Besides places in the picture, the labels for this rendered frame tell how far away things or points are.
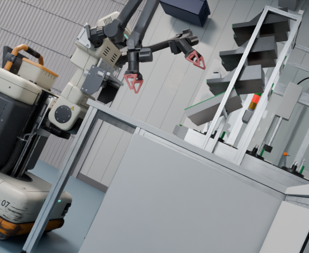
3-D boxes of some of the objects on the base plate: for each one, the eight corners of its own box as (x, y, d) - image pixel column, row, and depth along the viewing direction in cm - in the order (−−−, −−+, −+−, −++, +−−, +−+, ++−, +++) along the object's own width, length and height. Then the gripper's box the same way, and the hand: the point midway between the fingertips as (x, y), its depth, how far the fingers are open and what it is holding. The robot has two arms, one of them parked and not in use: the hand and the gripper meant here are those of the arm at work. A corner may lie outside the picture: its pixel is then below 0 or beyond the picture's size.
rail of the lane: (175, 140, 259) (182, 123, 259) (195, 153, 344) (201, 140, 345) (183, 144, 257) (191, 127, 258) (201, 156, 343) (207, 143, 343)
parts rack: (197, 148, 217) (264, 3, 220) (205, 154, 252) (263, 29, 255) (236, 166, 212) (304, 17, 215) (239, 169, 247) (298, 41, 250)
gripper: (185, 54, 251) (201, 74, 246) (176, 48, 238) (193, 68, 233) (194, 46, 250) (210, 66, 244) (185, 39, 237) (203, 59, 231)
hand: (201, 66), depth 239 cm, fingers open, 9 cm apart
